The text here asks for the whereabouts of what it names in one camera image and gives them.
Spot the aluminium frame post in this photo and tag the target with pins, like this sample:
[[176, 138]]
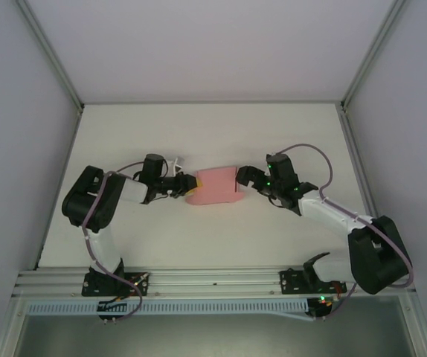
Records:
[[51, 56], [371, 56]]

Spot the black right electronics board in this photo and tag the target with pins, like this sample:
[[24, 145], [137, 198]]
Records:
[[321, 306]]

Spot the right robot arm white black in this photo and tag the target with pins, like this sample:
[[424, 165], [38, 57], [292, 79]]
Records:
[[329, 212]]

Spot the pink cloth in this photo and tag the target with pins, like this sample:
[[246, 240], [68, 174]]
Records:
[[217, 186]]

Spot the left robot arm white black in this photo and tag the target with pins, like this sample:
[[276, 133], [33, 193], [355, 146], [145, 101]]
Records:
[[98, 201]]

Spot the aluminium base rail beam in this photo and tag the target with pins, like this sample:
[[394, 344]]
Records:
[[213, 284]]

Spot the black electronics board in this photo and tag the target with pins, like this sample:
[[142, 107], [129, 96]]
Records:
[[111, 308], [321, 306]]

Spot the aluminium side rail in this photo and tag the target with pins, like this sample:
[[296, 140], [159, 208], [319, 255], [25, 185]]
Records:
[[68, 148]]

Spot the black left electronics board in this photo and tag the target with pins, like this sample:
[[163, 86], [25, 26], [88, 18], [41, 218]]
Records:
[[111, 308]]

